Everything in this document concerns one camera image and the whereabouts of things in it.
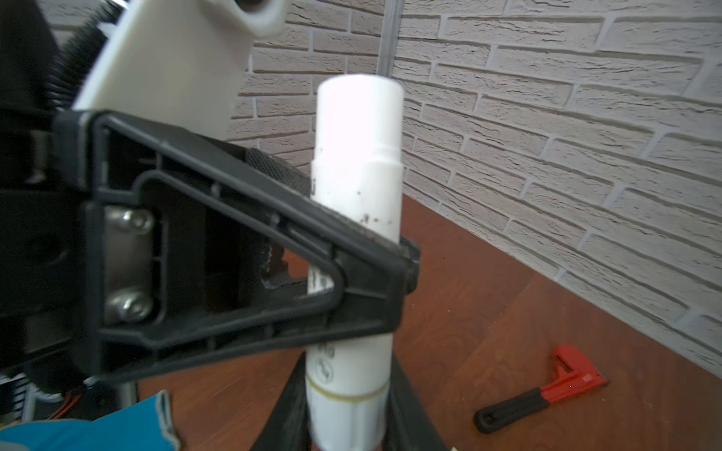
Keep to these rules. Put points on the blue grey work glove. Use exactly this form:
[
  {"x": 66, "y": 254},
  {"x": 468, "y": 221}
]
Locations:
[{"x": 147, "y": 425}]

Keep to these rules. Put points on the red black pipe wrench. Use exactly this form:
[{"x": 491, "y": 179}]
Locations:
[{"x": 574, "y": 375}]

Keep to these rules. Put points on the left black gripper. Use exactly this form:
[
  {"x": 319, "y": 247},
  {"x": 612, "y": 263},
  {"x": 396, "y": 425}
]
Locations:
[{"x": 56, "y": 244}]

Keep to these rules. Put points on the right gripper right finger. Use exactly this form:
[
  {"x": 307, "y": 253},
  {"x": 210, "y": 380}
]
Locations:
[{"x": 408, "y": 426}]

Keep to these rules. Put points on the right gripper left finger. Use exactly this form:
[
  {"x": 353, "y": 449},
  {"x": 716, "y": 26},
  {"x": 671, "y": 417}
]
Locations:
[{"x": 287, "y": 425}]

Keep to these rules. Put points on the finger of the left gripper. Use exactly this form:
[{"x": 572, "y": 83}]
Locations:
[
  {"x": 245, "y": 260},
  {"x": 195, "y": 251}
]

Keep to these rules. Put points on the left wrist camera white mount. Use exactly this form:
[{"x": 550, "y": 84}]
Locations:
[{"x": 179, "y": 62}]

